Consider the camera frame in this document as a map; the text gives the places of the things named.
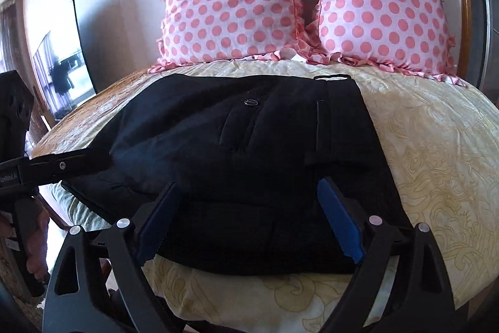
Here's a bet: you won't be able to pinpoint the person's left hand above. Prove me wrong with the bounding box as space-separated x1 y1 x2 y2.
0 196 51 281

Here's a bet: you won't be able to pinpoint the black pants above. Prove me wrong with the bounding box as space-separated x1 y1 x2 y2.
60 73 414 277

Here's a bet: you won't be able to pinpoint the black framed screen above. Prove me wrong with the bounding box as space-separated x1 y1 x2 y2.
31 0 98 122

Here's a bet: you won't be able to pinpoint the grey door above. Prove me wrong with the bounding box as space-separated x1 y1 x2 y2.
466 0 499 111

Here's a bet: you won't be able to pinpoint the pink polka dot pillow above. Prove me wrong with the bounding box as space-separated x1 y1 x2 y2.
304 0 470 89
147 0 324 74

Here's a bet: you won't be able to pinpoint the wooden door frame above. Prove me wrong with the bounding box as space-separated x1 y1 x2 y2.
376 0 473 89

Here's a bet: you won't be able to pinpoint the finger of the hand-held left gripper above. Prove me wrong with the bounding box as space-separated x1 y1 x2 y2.
28 149 114 186

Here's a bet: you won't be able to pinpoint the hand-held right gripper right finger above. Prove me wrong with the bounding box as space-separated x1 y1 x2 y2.
317 177 457 333

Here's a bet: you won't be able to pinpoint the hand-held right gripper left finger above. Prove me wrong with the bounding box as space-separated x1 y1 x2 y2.
43 182 184 333

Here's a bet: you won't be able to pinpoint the yellow patterned blanket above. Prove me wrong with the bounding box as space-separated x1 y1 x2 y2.
29 58 499 333

